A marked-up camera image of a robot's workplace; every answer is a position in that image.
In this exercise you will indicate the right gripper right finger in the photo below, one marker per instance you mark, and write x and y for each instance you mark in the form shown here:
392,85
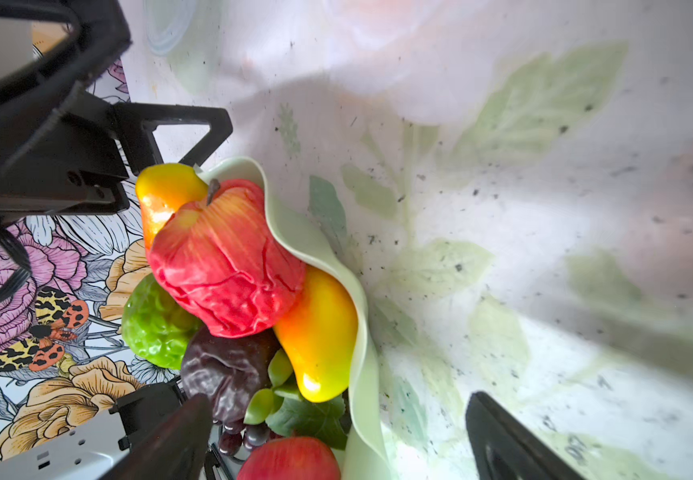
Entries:
504,448

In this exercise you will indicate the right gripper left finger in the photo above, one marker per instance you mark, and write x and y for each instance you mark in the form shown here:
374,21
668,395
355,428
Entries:
175,449

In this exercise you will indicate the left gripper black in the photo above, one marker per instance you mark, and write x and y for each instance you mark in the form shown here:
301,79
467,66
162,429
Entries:
57,150

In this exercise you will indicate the red pink apple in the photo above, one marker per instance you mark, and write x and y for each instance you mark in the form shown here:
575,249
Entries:
291,458

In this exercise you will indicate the light green wavy plate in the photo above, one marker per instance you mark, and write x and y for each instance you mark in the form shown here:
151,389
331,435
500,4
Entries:
366,455

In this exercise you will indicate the crinkled red fruit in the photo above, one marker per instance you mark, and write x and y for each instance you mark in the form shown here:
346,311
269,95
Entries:
218,260

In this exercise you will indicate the orange red mango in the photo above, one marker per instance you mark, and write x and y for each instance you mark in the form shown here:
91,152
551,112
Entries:
162,190

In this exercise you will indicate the dark brown fruit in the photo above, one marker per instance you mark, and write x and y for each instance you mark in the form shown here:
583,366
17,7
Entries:
228,370

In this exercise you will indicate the dark purple grape bunch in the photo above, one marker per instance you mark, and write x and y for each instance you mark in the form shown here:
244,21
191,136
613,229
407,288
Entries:
280,411

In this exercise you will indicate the green bumpy fruit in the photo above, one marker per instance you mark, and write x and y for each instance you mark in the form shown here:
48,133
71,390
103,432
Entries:
155,327

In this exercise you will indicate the small yellow orange mango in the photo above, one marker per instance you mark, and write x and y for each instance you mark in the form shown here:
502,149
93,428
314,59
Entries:
319,335

